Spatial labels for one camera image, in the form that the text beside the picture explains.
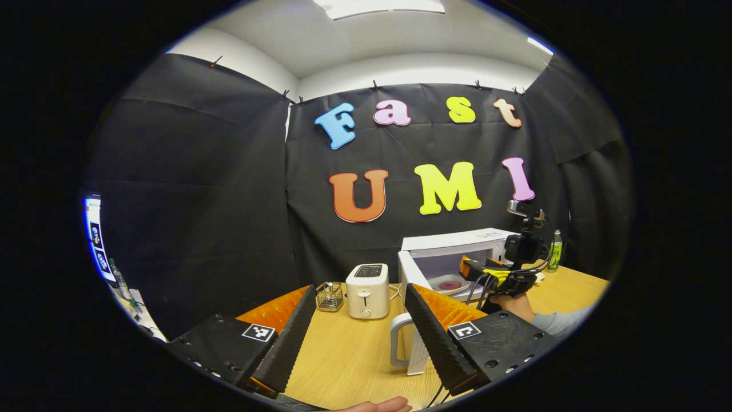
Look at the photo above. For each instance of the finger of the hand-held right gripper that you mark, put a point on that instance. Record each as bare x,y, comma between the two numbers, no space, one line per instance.
472,268

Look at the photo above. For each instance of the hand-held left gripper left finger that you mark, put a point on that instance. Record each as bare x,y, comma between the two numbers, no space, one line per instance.
289,340

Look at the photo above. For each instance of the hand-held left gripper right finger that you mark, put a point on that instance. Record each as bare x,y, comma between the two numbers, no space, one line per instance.
434,337

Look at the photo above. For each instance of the pink meat slice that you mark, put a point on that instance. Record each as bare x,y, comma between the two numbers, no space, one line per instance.
450,285

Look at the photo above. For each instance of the white square plate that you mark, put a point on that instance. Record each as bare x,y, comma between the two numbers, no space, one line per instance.
452,290

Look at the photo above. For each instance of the white microwave oven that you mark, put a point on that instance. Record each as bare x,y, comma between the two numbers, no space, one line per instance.
452,243

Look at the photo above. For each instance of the green drink bottle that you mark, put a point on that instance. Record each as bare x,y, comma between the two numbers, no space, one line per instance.
555,254

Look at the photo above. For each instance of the white toaster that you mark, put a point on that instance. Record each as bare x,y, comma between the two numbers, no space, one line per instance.
367,294

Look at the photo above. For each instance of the white side table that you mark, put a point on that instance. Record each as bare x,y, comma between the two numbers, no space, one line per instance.
143,317

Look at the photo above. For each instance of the black backdrop cloth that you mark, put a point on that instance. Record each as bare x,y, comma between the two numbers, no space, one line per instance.
194,200

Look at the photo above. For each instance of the small ceiling light panel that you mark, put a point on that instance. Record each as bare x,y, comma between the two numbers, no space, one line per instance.
540,46

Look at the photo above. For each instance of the large ceiling light panel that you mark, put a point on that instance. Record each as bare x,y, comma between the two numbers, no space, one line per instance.
383,7

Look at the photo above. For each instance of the blue framed wall poster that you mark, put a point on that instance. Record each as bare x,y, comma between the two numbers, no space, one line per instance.
96,240

